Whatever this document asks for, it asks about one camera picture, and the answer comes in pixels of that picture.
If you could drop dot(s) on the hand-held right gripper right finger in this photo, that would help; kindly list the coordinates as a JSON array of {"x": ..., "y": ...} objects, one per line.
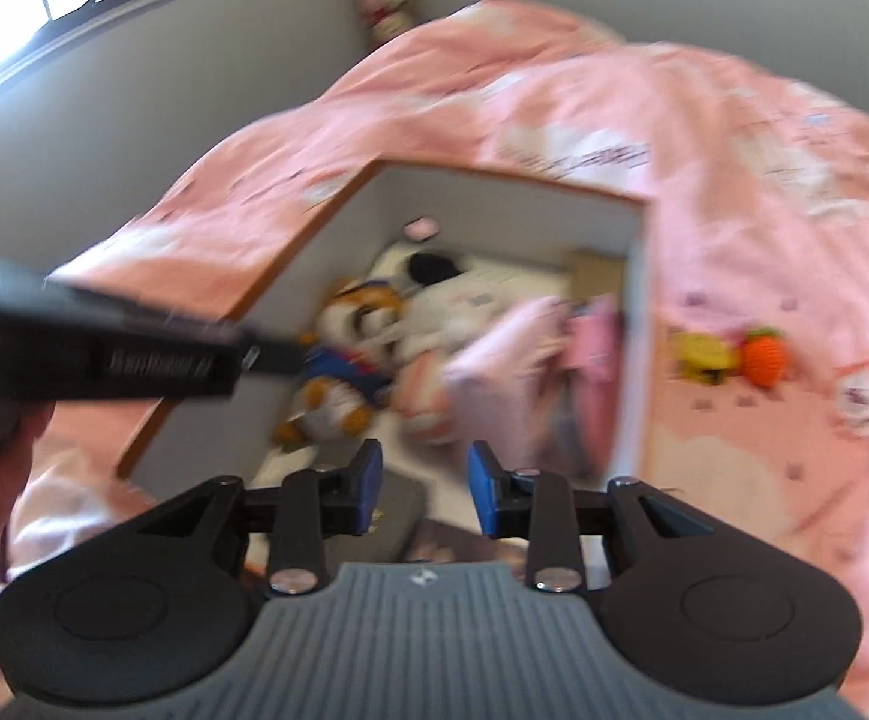
[{"x": 481, "y": 493}]

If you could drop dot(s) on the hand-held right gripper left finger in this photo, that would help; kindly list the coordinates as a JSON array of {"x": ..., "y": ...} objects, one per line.
[{"x": 365, "y": 481}]

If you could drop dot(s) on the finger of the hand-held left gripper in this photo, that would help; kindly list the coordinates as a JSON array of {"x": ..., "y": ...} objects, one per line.
[{"x": 273, "y": 354}]

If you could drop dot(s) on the tiger plush toy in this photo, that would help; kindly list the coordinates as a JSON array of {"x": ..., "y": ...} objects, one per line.
[{"x": 344, "y": 360}]

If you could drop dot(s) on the white and black plush toy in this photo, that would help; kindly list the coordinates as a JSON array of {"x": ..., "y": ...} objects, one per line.
[{"x": 449, "y": 296}]

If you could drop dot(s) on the wooden storage box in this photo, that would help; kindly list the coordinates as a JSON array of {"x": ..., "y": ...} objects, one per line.
[{"x": 494, "y": 225}]

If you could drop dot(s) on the pink folded cloth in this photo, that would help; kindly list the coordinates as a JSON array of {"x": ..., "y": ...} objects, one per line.
[{"x": 524, "y": 375}]

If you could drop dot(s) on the yellow toy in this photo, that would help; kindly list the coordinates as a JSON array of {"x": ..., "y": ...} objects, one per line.
[{"x": 704, "y": 358}]

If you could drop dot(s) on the orange carrot toy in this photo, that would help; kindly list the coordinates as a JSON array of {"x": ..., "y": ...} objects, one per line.
[{"x": 765, "y": 358}]

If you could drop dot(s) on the pink printed blanket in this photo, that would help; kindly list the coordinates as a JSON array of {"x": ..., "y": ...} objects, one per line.
[{"x": 764, "y": 255}]

